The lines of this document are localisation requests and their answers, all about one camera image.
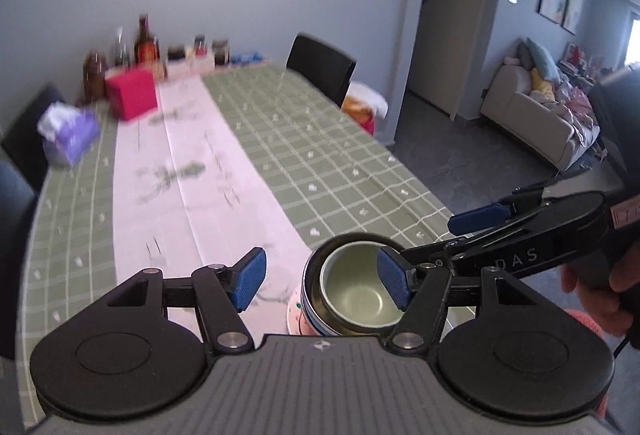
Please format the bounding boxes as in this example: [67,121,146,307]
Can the purple tissue pack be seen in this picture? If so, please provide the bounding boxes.
[37,102,101,167]

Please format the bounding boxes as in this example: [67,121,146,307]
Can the yellow cushion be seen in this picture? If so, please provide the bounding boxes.
[530,68,556,101]

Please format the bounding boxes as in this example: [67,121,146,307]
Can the white towel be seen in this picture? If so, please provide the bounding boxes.
[347,82,390,116]

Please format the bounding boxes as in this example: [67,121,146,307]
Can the white painted flower plate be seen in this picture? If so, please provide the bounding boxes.
[286,291,313,336]

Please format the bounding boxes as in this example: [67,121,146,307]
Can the pink printed table runner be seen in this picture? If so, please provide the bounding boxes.
[112,74,311,351]

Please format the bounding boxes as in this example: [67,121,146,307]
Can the coral knit garment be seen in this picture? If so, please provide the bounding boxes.
[564,307,608,341]

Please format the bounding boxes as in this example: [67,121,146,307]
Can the person's right hand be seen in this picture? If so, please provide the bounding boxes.
[561,242,640,331]

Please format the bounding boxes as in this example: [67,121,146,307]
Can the pile of pink clothes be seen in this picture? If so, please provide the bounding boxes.
[550,80,601,146]

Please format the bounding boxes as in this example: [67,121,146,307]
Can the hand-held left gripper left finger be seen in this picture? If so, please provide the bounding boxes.
[97,246,267,353]

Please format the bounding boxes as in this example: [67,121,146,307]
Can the white holder box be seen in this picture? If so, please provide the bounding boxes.
[165,56,216,76]

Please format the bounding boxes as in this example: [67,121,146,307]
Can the dark liquor bottle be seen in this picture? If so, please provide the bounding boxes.
[134,14,162,63]

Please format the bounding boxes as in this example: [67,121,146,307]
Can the black chair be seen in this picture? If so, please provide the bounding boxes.
[1,84,66,193]
[286,34,357,108]
[0,155,38,361]

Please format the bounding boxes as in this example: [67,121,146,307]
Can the beige sofa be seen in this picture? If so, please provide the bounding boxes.
[480,62,601,173]

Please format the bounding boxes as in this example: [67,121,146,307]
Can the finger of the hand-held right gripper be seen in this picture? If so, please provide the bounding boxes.
[448,182,606,236]
[400,235,483,268]

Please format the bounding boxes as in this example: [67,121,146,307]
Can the clear water bottle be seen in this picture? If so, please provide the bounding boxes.
[111,26,131,67]

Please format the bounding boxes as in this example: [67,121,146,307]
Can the grey cushion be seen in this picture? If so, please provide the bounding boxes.
[516,42,538,73]

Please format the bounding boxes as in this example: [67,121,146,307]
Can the teal cushion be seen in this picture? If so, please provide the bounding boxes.
[527,38,561,83]

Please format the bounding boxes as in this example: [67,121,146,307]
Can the pink box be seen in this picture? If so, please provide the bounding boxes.
[104,68,160,121]

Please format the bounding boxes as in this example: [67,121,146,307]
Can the orange plastic stool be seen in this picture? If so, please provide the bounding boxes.
[342,98,373,121]

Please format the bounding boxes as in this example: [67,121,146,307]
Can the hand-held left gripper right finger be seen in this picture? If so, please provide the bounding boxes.
[377,247,548,355]

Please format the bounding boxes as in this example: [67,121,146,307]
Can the light green ceramic cup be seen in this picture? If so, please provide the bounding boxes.
[319,241,406,327]

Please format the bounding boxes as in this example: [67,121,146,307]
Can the blue steel-lined bowl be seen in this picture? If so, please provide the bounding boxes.
[301,231,407,338]

